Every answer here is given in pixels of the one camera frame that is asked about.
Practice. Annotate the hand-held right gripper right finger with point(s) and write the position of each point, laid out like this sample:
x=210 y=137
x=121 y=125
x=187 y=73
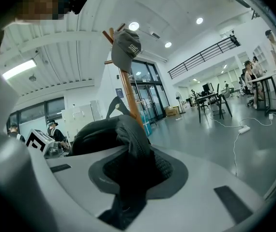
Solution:
x=201 y=178

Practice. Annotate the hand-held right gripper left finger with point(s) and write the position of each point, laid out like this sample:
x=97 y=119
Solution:
x=80 y=175

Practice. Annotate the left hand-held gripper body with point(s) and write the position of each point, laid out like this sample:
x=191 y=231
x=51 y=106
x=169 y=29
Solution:
x=38 y=141

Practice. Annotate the black backpack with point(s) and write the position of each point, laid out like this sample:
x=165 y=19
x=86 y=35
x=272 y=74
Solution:
x=96 y=136

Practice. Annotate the wooden coat rack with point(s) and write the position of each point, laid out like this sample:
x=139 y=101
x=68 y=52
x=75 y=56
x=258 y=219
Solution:
x=128 y=91

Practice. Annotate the white locker cabinet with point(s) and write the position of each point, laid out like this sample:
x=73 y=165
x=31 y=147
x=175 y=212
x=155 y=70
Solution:
x=80 y=115

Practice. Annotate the white power strip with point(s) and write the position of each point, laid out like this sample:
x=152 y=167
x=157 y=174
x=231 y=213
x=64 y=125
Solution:
x=244 y=129

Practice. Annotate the cardboard box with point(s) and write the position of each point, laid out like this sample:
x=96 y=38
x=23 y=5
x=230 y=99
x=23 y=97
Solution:
x=172 y=111

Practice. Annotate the long ceiling light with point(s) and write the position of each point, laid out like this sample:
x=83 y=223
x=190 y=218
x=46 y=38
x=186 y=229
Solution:
x=19 y=69

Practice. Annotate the black-legged table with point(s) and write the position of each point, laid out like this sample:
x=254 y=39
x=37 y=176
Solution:
x=207 y=96

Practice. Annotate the white power adapter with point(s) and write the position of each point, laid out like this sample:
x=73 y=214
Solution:
x=271 y=116

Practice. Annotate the glass double door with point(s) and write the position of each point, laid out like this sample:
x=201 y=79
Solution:
x=147 y=88

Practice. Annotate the white table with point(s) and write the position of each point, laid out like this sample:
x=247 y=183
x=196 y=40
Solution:
x=264 y=76

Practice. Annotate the black mezzanine railing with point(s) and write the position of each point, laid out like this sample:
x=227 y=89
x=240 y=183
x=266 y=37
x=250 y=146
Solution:
x=202 y=54

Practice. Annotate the grey cap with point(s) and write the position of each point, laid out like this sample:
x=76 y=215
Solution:
x=124 y=52

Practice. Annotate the round ceiling light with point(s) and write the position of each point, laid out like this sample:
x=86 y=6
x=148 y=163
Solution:
x=133 y=26
x=199 y=20
x=168 y=44

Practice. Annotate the person's head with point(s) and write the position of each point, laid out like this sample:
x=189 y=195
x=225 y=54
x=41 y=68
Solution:
x=38 y=4

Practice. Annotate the black pedestal fan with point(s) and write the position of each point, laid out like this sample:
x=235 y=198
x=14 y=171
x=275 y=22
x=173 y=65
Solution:
x=179 y=97

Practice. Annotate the blue wall poster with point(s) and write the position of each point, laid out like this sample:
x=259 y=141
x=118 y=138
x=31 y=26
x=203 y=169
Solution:
x=119 y=92

